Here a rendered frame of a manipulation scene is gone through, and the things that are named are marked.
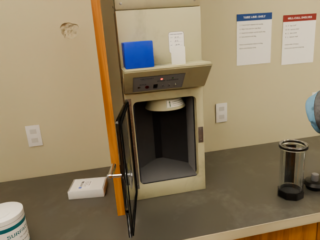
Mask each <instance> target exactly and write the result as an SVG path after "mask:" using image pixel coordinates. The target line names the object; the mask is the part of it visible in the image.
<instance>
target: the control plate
mask: <svg viewBox="0 0 320 240"><path fill-rule="evenodd" d="M172 77H174V79H172ZM184 77H185V73H179V74H169V75H159V76H148V77H139V78H133V92H139V91H148V90H161V89H170V88H179V87H182V85H183V81H184ZM161 78H163V80H160V79H161ZM175 83H176V85H174V84H175ZM154 84H158V87H157V88H153V85H154ZM162 84H164V86H162ZM168 84H170V85H168ZM146 86H149V88H148V89H146V88H145V87H146ZM138 87H140V89H138Z"/></svg>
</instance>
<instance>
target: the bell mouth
mask: <svg viewBox="0 0 320 240"><path fill-rule="evenodd" d="M183 107H185V103H184V101H183V99H182V97H179V98H171V99H162V100H149V101H147V103H146V106H145V109H147V110H151V111H171V110H178V109H181V108H183Z"/></svg>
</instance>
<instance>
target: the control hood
mask: <svg viewBox="0 0 320 240"><path fill-rule="evenodd" d="M211 67H212V62H209V61H204V60H196V61H186V64H173V65H172V63H163V64H154V67H150V68H139V69H129V70H127V69H125V68H124V67H122V68H121V73H122V82H123V91H124V94H132V93H141V92H150V91H159V90H148V91H139V92H133V78H139V77H148V76H159V75H169V74H179V73H185V77H184V81H183V85H182V87H179V88H170V89H161V90H172V89H182V88H191V87H200V86H204V85H205V83H206V80H207V78H208V75H209V72H210V69H211Z"/></svg>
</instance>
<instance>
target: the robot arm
mask: <svg viewBox="0 0 320 240"><path fill-rule="evenodd" d="M305 109H306V114H307V117H308V119H309V121H310V122H311V126H312V127H313V128H314V130H315V131H316V132H317V133H319V134H320V90H319V91H317V92H316V93H315V94H314V95H312V96H310V97H309V98H308V99H307V100H306V103H305Z"/></svg>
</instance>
